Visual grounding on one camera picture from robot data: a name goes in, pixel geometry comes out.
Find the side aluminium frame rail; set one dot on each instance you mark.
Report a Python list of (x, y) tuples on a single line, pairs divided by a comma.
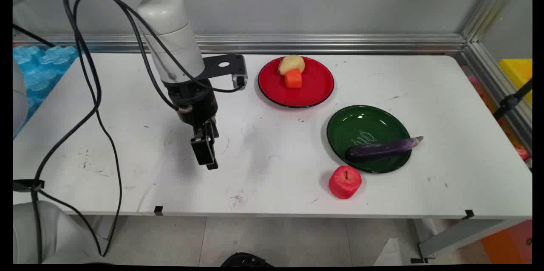
[(497, 88)]

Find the green plate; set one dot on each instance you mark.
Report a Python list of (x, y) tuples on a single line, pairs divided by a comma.
[(361, 128)]

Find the yellow box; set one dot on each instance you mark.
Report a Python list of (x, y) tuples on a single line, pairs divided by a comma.
[(518, 75)]

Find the yellow toy potato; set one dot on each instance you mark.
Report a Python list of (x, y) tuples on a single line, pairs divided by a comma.
[(291, 63)]

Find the black tape marker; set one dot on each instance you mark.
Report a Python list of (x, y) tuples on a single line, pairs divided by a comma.
[(469, 214), (158, 210)]

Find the orange toy carrot piece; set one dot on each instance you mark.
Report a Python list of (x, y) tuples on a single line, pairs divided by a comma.
[(293, 79)]

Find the purple toy eggplant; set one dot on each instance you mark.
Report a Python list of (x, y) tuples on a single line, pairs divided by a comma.
[(382, 150)]

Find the upright aluminium frame post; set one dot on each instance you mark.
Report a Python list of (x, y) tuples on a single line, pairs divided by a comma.
[(493, 5)]

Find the red toy apple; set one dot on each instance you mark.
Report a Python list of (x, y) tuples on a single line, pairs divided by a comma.
[(344, 182)]

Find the grey table leg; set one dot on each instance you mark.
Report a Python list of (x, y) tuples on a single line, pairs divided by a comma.
[(459, 237)]

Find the blue foam mat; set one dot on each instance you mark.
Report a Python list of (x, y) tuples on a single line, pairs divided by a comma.
[(40, 71)]

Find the black round floor object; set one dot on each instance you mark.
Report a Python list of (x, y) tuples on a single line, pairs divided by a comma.
[(246, 260)]

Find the red plate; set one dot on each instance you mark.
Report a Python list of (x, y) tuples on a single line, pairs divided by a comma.
[(312, 86)]

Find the orange box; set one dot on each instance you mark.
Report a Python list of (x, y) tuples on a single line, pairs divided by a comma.
[(508, 243)]

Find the horizontal aluminium frame rail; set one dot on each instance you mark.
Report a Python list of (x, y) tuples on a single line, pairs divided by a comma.
[(318, 43)]

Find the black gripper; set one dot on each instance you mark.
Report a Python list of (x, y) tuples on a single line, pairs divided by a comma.
[(195, 101)]

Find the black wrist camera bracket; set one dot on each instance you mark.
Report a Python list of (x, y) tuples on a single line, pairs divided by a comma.
[(225, 65)]

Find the black stand clamp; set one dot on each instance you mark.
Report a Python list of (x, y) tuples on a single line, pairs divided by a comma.
[(510, 101)]

